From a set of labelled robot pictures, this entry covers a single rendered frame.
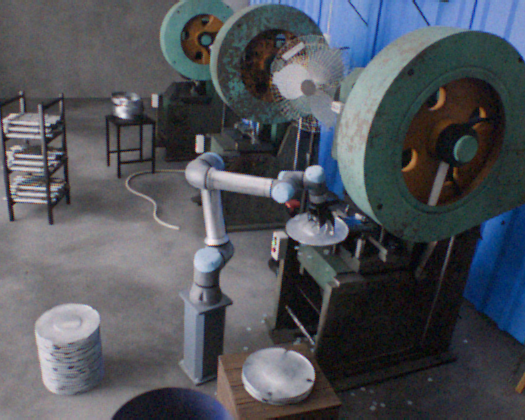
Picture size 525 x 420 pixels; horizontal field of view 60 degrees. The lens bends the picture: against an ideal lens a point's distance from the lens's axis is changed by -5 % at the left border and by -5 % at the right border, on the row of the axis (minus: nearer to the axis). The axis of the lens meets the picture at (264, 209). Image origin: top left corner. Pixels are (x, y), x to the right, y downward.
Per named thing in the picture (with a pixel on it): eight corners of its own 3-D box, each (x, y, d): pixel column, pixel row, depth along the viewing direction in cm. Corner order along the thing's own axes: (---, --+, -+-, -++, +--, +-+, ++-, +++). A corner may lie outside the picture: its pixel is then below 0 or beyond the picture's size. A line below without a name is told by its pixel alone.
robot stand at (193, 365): (196, 386, 228) (198, 313, 210) (178, 364, 241) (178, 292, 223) (227, 373, 239) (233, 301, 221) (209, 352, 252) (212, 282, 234)
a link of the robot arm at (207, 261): (189, 282, 214) (189, 256, 208) (201, 268, 226) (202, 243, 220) (213, 288, 211) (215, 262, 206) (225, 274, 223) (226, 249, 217)
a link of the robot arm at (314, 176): (305, 164, 199) (325, 164, 197) (308, 184, 206) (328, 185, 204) (301, 175, 194) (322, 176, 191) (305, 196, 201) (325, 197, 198)
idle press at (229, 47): (205, 247, 356) (220, -2, 285) (180, 196, 440) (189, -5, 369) (380, 232, 409) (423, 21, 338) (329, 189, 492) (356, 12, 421)
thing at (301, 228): (312, 207, 241) (312, 206, 241) (360, 229, 224) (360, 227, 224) (273, 228, 222) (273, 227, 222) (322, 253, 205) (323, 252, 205)
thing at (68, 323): (59, 353, 195) (59, 351, 195) (22, 323, 210) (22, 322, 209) (112, 323, 218) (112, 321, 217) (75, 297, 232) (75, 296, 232)
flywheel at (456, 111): (564, 68, 169) (498, 238, 196) (521, 59, 186) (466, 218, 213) (421, 27, 140) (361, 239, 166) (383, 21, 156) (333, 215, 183)
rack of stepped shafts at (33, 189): (58, 225, 364) (48, 104, 325) (1, 221, 361) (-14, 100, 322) (75, 203, 403) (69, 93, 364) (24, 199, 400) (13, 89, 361)
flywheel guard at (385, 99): (346, 254, 174) (388, 18, 140) (311, 221, 197) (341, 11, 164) (533, 229, 212) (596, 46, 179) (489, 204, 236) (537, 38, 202)
